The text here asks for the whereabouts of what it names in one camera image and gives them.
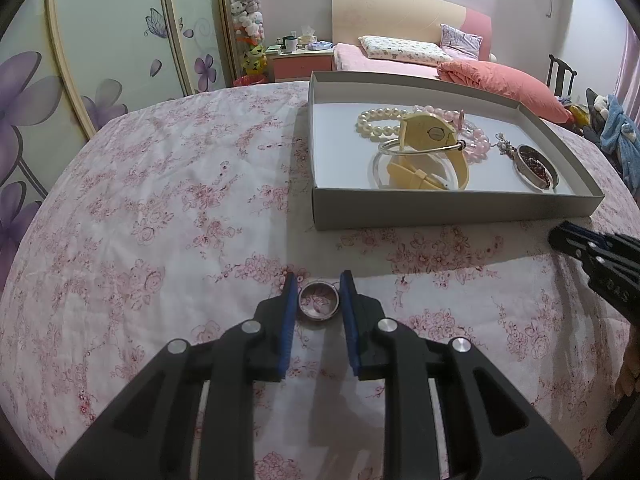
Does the dark red bead bracelet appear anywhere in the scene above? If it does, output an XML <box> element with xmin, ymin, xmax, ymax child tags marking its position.
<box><xmin>522</xmin><ymin>152</ymin><xmax>554</xmax><ymax>187</ymax></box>

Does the silver cuff bangle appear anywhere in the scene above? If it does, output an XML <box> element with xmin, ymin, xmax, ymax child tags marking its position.
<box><xmin>514</xmin><ymin>144</ymin><xmax>560</xmax><ymax>191</ymax></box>

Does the pink bead bracelet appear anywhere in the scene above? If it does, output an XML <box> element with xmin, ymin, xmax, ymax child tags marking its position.
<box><xmin>412</xmin><ymin>104</ymin><xmax>494</xmax><ymax>164</ymax></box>

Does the thin silver bangle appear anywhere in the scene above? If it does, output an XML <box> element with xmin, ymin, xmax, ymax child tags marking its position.
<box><xmin>370</xmin><ymin>138</ymin><xmax>469</xmax><ymax>191</ymax></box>

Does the cream yellow watch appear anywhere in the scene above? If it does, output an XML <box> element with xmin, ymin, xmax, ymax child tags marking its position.
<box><xmin>378</xmin><ymin>112</ymin><xmax>470</xmax><ymax>191</ymax></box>

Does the silver ring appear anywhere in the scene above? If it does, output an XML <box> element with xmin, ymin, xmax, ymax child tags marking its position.
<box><xmin>297</xmin><ymin>280</ymin><xmax>343</xmax><ymax>322</ymax></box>

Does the white pearl bracelet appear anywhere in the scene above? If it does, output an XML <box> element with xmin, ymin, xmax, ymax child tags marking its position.
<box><xmin>354</xmin><ymin>106</ymin><xmax>409</xmax><ymax>141</ymax></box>

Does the person's right hand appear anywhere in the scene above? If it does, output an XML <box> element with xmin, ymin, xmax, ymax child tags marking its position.
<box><xmin>615</xmin><ymin>339</ymin><xmax>640</xmax><ymax>400</ymax></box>

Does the blue plush blanket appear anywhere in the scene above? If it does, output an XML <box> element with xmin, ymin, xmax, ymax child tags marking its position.
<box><xmin>600</xmin><ymin>94</ymin><xmax>640</xmax><ymax>200</ymax></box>

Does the pink curtain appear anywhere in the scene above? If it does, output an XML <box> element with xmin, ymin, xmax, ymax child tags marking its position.
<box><xmin>614</xmin><ymin>24</ymin><xmax>640</xmax><ymax>122</ymax></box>

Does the black wooden chair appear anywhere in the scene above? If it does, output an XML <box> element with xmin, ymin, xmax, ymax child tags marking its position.
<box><xmin>547</xmin><ymin>54</ymin><xmax>578</xmax><ymax>98</ymax></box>

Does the floral pink bedsheet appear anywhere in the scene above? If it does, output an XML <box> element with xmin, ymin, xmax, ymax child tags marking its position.
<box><xmin>1</xmin><ymin>82</ymin><xmax>628</xmax><ymax>472</ymax></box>

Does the folded salmon duvet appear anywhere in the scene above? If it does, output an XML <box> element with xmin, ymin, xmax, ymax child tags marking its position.
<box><xmin>437</xmin><ymin>60</ymin><xmax>574</xmax><ymax>125</ymax></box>

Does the grey cardboard tray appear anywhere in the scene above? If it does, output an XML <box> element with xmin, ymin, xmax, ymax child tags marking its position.
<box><xmin>308</xmin><ymin>72</ymin><xmax>604</xmax><ymax>231</ymax></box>

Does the lilac patterned pillow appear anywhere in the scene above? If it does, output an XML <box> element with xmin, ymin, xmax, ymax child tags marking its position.
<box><xmin>440</xmin><ymin>24</ymin><xmax>483</xmax><ymax>61</ymax></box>

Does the floral white pillow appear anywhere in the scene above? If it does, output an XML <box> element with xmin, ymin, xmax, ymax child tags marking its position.
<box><xmin>358</xmin><ymin>35</ymin><xmax>452</xmax><ymax>67</ymax></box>

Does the pink bed mattress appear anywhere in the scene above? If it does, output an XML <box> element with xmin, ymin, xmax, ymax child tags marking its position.
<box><xmin>333</xmin><ymin>44</ymin><xmax>438</xmax><ymax>79</ymax></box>

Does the cream and pink headboard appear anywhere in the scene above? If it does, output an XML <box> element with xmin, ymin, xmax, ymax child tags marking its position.
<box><xmin>332</xmin><ymin>0</ymin><xmax>491</xmax><ymax>61</ymax></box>

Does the red waste bin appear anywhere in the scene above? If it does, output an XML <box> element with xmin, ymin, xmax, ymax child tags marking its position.
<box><xmin>233</xmin><ymin>74</ymin><xmax>269</xmax><ymax>88</ymax></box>

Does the pink bedside table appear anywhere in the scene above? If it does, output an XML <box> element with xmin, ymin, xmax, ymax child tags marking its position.
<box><xmin>266</xmin><ymin>44</ymin><xmax>333</xmax><ymax>82</ymax></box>

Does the sliding wardrobe with flowers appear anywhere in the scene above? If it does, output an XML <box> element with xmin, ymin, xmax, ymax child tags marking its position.
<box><xmin>1</xmin><ymin>0</ymin><xmax>230</xmax><ymax>270</ymax></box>

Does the plush toy column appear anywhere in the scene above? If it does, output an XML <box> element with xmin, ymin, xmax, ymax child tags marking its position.
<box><xmin>228</xmin><ymin>0</ymin><xmax>266</xmax><ymax>78</ymax></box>

